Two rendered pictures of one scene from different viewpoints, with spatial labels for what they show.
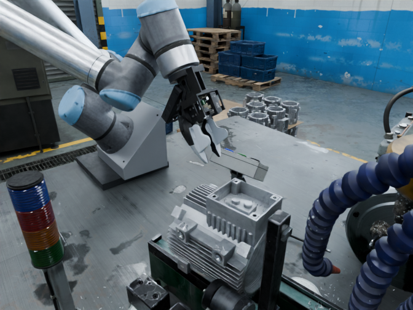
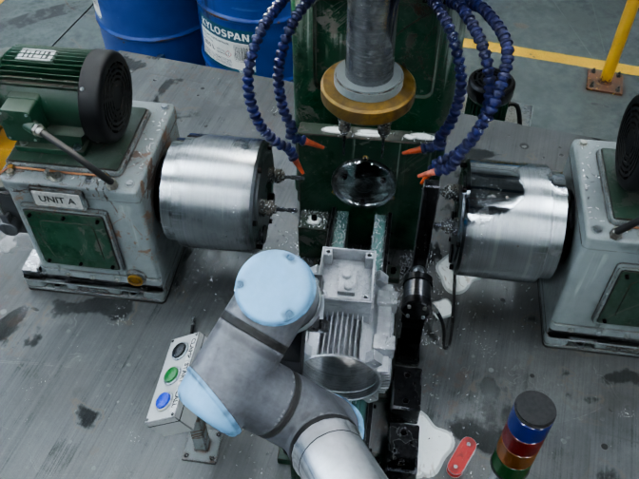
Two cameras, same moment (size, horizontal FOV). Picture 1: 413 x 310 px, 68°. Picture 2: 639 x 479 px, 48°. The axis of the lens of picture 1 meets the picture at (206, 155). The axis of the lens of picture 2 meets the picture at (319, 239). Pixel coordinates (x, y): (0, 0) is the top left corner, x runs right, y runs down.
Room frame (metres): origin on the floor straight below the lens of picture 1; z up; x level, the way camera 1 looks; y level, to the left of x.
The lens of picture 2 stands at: (1.01, 0.57, 2.14)
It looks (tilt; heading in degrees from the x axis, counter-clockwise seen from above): 48 degrees down; 237
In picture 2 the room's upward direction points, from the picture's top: straight up
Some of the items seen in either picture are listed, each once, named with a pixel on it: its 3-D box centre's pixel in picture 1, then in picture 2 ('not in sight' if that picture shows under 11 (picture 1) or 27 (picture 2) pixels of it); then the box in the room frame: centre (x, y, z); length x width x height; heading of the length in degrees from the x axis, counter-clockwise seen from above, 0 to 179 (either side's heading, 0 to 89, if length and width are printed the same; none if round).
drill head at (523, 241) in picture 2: not in sight; (516, 221); (0.09, -0.06, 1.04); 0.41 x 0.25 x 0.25; 139
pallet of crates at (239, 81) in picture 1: (246, 62); not in sight; (6.34, -0.80, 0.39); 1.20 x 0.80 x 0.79; 47
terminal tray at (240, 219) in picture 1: (243, 211); (345, 285); (0.52, -0.08, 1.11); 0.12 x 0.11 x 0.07; 50
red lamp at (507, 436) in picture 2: (35, 212); (524, 431); (0.47, 0.32, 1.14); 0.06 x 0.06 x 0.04
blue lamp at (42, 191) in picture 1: (29, 192); (531, 417); (0.47, 0.32, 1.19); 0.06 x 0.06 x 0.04
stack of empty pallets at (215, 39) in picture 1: (211, 49); not in sight; (7.80, -0.11, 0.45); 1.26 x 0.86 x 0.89; 39
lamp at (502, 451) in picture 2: (40, 231); (518, 445); (0.47, 0.32, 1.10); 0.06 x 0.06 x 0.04
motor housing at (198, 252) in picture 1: (226, 237); (342, 333); (0.55, -0.05, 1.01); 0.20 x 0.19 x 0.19; 50
